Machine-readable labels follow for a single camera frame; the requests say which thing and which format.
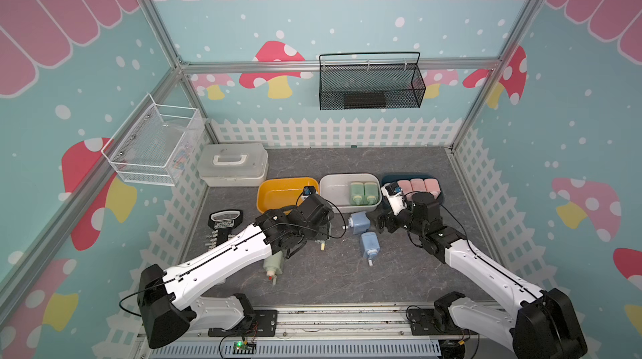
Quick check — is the white wire mesh basket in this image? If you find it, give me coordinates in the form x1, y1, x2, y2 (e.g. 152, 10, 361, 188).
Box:
101, 94, 205, 187

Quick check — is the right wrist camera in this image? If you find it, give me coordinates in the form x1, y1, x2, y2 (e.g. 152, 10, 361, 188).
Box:
381, 182, 407, 216

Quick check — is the aluminium rail frame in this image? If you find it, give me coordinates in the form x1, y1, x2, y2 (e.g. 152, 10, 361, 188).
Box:
129, 302, 516, 358

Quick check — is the pale green sharpener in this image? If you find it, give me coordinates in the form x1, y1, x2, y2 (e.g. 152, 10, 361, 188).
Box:
263, 252, 285, 285

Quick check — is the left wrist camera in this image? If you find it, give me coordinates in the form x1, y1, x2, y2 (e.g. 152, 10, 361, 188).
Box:
302, 185, 317, 199

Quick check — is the blue sharpener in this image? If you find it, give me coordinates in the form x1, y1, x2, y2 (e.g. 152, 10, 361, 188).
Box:
360, 232, 381, 267
344, 211, 371, 235

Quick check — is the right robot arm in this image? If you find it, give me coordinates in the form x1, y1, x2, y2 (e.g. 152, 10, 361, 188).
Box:
368, 183, 588, 358

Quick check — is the blue sharpener center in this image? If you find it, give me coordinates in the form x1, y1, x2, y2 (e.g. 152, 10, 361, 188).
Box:
360, 232, 381, 267

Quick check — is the pink sharpener bottom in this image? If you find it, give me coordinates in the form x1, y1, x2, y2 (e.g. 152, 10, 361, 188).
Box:
398, 180, 414, 199

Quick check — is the teal storage box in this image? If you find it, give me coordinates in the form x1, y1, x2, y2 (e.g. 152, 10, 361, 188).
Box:
381, 173, 444, 204

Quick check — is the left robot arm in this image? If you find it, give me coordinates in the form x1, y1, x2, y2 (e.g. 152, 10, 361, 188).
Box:
133, 194, 334, 349

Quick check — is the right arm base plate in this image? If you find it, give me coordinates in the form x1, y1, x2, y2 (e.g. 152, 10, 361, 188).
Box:
406, 306, 447, 337

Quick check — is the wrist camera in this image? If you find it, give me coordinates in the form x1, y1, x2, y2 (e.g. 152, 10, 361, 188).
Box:
381, 182, 407, 216
302, 185, 317, 199

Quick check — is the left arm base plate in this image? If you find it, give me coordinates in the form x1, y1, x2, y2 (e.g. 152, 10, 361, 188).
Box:
207, 310, 279, 337

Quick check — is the black wire mesh basket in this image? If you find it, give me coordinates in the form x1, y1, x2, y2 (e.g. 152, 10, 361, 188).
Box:
319, 51, 426, 111

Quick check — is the translucent lidded case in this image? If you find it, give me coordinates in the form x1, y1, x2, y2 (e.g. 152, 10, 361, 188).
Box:
197, 143, 269, 188

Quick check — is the white storage box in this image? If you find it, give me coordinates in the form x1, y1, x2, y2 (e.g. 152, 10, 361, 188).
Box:
319, 173, 382, 214

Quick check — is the green circuit board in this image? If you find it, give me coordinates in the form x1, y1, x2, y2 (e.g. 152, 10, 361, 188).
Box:
232, 341, 257, 356

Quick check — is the blue sharpener upper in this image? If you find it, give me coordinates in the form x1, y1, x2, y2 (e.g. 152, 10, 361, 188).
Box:
344, 211, 371, 235

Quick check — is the green sharpener bottom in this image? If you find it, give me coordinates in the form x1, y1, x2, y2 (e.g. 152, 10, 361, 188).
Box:
349, 182, 364, 206

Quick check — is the black tool rack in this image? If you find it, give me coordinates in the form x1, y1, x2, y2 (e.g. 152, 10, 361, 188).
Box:
206, 210, 243, 250

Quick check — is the pink sharpener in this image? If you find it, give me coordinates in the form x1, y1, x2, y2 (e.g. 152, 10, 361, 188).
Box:
411, 178, 427, 192
398, 180, 414, 199
424, 178, 441, 200

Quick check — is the yellow storage box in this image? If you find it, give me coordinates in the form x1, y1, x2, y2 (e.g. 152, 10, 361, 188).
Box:
257, 177, 319, 213

